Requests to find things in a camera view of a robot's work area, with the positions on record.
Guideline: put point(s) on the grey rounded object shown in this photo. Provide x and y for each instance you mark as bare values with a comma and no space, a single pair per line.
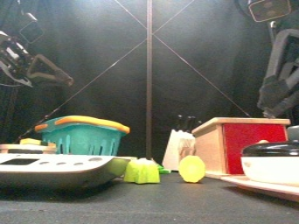
294,133

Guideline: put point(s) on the black pot lid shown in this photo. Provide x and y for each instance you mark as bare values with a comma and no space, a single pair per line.
272,149

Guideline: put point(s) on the wooden box with red front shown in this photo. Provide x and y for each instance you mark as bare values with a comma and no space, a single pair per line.
248,145

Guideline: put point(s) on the white toy pot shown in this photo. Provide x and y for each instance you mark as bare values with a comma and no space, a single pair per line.
272,170

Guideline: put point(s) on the teal basket with orange rim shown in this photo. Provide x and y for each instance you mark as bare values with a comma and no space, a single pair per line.
83,138

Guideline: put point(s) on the yellow toy block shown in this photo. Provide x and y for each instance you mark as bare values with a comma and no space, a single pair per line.
29,141

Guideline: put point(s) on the small wooden tray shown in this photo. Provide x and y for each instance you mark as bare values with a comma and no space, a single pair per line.
27,148

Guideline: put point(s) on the light wooden board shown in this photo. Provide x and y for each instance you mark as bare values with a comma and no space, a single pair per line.
268,188

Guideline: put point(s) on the white paper bag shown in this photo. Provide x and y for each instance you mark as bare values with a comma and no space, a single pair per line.
176,151

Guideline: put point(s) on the yellow toy lemon slice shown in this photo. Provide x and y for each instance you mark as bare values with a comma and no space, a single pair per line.
191,169

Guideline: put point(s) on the white grey toy appliance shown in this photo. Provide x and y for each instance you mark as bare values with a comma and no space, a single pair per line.
57,170

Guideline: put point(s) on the small green toy piece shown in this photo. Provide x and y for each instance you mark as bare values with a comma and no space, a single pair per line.
164,170

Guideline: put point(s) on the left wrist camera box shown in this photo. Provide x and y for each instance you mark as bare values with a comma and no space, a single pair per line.
31,29

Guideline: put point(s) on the vertical metal frame pole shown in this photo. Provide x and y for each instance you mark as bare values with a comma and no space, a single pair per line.
148,87

